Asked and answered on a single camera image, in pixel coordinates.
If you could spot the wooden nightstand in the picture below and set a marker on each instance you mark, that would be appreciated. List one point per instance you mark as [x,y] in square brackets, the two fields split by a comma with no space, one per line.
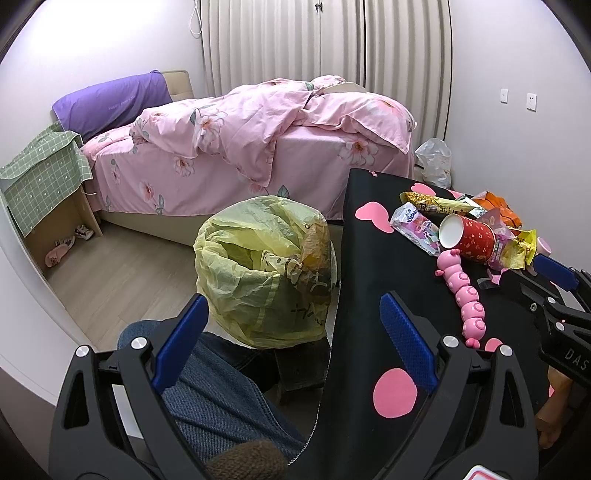
[60,223]

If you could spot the striped grey curtain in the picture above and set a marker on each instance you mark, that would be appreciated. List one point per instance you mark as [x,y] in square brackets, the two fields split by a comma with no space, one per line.
[401,49]

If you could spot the pink floral bed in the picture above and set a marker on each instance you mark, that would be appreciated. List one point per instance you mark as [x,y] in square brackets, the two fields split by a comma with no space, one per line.
[148,190]

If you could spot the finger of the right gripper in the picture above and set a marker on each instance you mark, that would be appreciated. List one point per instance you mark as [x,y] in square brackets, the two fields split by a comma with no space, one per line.
[555,272]
[525,289]

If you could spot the red paper cup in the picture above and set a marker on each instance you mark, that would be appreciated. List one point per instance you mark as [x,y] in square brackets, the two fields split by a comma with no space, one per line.
[474,240]

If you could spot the pink caterpillar toy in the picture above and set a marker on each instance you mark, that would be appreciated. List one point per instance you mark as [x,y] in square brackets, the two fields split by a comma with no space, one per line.
[472,312]

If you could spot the person's blue jeans leg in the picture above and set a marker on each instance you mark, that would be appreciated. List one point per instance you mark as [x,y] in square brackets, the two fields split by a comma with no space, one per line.
[218,401]

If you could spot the yellow crumpled wrapper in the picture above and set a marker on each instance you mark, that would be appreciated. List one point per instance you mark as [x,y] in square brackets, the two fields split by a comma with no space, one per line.
[520,250]

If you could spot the black tablecloth pink shapes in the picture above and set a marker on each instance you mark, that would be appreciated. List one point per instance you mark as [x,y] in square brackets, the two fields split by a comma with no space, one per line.
[370,401]

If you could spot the pink Kleenex tissue pack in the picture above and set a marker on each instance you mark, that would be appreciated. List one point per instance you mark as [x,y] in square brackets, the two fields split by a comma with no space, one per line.
[413,225]

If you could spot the green white snack packet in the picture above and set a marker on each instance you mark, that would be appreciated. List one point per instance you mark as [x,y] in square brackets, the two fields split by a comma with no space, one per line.
[476,210]

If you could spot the gold yellow snack bag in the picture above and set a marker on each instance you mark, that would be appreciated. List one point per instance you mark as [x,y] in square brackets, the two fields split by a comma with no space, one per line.
[433,204]

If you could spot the pink long snack wrapper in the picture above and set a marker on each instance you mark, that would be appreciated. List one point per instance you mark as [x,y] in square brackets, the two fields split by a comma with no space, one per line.
[502,235]

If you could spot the left wall switch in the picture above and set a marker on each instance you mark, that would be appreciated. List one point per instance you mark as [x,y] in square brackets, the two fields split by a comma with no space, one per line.
[504,95]

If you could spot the orange plastic bag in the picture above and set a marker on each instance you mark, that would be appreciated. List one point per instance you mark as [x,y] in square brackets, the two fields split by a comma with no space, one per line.
[490,201]

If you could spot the clear plastic bag on floor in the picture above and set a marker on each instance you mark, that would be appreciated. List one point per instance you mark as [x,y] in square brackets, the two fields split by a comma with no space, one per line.
[434,159]

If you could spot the green checked cloth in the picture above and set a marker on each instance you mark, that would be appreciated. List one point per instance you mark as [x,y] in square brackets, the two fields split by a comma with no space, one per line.
[45,173]

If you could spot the beige headboard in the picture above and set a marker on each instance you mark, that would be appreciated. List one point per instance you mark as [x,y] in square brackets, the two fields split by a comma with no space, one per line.
[178,85]

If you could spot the right wall socket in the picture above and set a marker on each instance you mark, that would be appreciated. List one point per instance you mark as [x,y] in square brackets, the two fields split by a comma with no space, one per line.
[532,102]

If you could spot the brown fuzzy sleeve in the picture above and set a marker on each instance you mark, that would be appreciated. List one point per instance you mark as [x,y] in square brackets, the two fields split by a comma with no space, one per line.
[256,460]

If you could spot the pink slipper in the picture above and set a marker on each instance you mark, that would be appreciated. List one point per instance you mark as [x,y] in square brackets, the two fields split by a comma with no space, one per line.
[61,248]

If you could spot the pink round lid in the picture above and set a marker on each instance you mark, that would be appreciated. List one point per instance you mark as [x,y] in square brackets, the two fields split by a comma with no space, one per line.
[543,248]

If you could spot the purple pillow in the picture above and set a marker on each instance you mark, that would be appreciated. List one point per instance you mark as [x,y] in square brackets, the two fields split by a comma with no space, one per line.
[101,107]

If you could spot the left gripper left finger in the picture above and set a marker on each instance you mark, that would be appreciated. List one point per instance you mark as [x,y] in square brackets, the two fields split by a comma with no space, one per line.
[88,439]

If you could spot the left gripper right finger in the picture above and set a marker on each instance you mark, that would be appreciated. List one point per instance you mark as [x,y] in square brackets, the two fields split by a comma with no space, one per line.
[477,421]

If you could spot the person's right hand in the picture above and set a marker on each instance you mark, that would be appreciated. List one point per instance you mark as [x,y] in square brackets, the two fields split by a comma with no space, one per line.
[551,417]

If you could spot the yellow bag lined trash bin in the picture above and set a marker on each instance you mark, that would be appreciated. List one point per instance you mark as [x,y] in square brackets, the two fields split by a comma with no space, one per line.
[267,268]

